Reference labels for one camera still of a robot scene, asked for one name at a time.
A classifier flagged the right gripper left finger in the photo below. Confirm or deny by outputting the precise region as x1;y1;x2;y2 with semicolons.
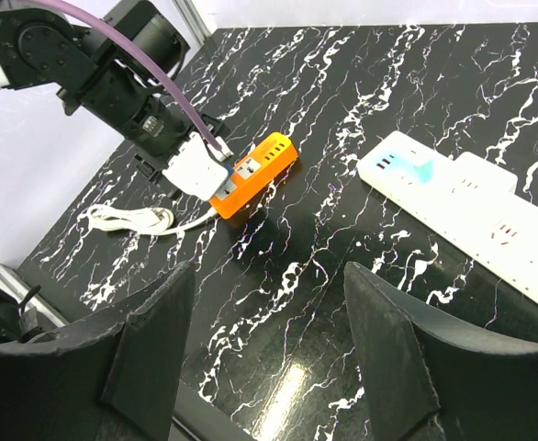
0;262;195;440

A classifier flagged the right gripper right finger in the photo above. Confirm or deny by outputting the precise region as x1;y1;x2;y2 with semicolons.
344;262;538;440

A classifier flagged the orange power strip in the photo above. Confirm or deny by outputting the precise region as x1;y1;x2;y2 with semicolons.
209;132;298;220

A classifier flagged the white multicolour power strip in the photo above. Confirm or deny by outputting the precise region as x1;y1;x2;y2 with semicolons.
357;131;538;304

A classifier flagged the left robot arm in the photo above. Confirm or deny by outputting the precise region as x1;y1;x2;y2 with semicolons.
0;1;230;201

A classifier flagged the white coiled power cord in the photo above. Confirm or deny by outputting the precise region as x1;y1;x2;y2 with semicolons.
86;204;218;238

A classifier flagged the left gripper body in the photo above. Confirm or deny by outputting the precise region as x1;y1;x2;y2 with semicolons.
134;111;230;195

